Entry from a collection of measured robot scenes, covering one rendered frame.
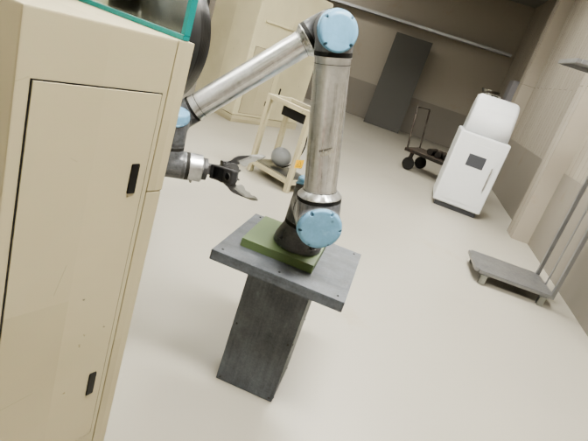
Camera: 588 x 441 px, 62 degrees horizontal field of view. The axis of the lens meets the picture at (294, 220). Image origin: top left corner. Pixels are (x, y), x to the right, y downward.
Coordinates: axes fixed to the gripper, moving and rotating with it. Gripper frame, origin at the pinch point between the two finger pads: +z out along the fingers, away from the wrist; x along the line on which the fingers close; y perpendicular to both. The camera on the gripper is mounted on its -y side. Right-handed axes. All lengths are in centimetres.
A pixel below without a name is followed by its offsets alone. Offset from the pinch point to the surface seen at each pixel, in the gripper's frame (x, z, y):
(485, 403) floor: 95, 139, 23
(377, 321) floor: 79, 106, 84
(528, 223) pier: 27, 401, 293
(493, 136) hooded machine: -67, 362, 339
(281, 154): -2, 96, 311
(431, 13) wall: -385, 601, 959
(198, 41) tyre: -45, -23, 45
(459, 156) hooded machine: -36, 332, 354
